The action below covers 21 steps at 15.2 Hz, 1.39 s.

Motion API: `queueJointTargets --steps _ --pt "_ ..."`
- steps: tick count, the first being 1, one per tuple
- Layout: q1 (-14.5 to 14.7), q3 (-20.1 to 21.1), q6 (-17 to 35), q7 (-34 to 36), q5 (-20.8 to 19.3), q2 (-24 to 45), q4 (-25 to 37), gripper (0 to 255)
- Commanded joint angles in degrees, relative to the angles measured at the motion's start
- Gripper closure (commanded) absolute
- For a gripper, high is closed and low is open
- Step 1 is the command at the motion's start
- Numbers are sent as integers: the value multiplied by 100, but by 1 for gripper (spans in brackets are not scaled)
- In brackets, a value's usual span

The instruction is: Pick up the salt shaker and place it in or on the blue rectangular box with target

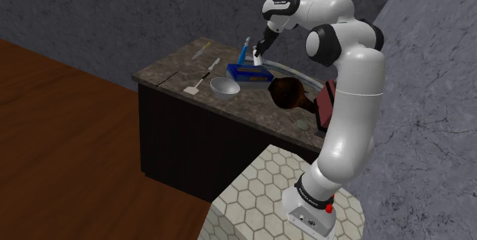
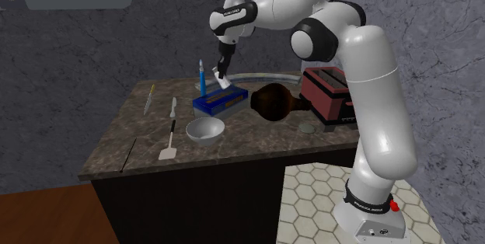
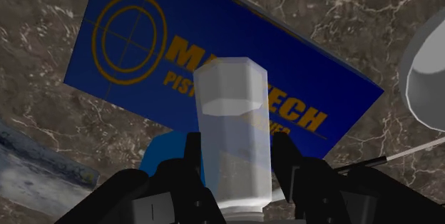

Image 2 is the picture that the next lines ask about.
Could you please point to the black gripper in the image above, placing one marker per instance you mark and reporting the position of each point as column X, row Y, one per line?
column 227, row 52

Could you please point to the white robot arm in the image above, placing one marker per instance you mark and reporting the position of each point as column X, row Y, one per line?
column 373, row 95

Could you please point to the small white slanted piece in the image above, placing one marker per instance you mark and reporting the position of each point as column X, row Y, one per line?
column 224, row 82

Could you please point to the blue pen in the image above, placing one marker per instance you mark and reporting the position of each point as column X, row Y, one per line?
column 202, row 80

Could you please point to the grey curved strip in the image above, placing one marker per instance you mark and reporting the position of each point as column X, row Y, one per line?
column 265, row 77

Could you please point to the blue box with yellow print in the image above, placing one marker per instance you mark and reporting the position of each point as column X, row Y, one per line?
column 216, row 101

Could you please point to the dark brown vase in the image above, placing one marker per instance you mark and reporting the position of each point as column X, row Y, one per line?
column 271, row 103

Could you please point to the grey bowl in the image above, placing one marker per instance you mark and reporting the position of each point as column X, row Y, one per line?
column 204, row 131

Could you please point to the red toaster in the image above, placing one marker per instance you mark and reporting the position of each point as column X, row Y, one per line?
column 326, row 95

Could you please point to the small grey disc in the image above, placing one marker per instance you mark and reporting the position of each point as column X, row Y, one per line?
column 306, row 128

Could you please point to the dark counter cabinet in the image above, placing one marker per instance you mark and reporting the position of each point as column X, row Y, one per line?
column 189, row 205

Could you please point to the hexagon patterned robot stand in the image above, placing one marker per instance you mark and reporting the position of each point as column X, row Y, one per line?
column 307, row 205

